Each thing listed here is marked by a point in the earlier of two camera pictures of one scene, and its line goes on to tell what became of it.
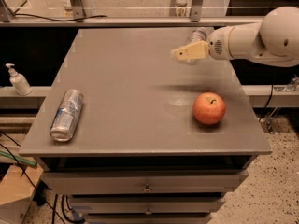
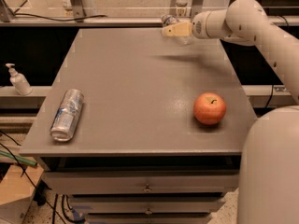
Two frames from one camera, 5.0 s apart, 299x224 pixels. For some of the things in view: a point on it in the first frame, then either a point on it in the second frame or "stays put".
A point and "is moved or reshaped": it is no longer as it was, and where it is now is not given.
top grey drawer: x=143 y=182 stays put
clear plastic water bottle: x=195 y=35 is moved or reshaped
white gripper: x=219 y=45 to x=198 y=27
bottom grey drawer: x=148 y=218 stays put
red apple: x=209 y=108 stays put
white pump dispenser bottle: x=19 y=81 stays put
